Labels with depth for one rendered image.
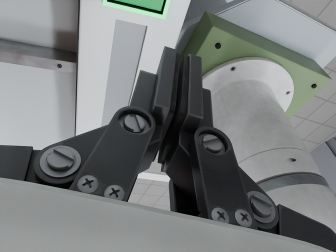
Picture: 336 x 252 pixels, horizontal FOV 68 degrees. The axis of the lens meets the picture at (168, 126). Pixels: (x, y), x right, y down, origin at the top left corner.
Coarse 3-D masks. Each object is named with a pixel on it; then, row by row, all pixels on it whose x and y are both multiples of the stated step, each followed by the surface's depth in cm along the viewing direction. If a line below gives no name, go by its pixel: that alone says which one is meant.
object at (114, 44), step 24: (96, 0) 21; (96, 24) 23; (120, 24) 23; (144, 24) 23; (168, 24) 23; (96, 48) 24; (120, 48) 25; (144, 48) 25; (96, 72) 26; (120, 72) 27; (96, 96) 29; (120, 96) 30; (96, 120) 32
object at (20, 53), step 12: (0, 48) 35; (12, 48) 36; (24, 48) 36; (36, 48) 37; (48, 48) 38; (0, 60) 36; (12, 60) 36; (24, 60) 36; (36, 60) 36; (48, 60) 37; (60, 60) 37; (72, 60) 38; (72, 72) 39
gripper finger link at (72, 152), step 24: (168, 48) 10; (144, 72) 10; (168, 72) 9; (144, 96) 9; (168, 96) 8; (168, 120) 8; (72, 144) 7; (48, 168) 6; (72, 168) 6; (144, 168) 8
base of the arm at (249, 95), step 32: (224, 64) 38; (256, 64) 38; (224, 96) 39; (256, 96) 37; (288, 96) 43; (224, 128) 36; (256, 128) 33; (288, 128) 33; (256, 160) 30; (288, 160) 29
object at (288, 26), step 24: (192, 0) 58; (216, 0) 56; (240, 0) 37; (264, 0) 37; (192, 24) 39; (240, 24) 39; (264, 24) 40; (288, 24) 40; (312, 24) 41; (312, 48) 44
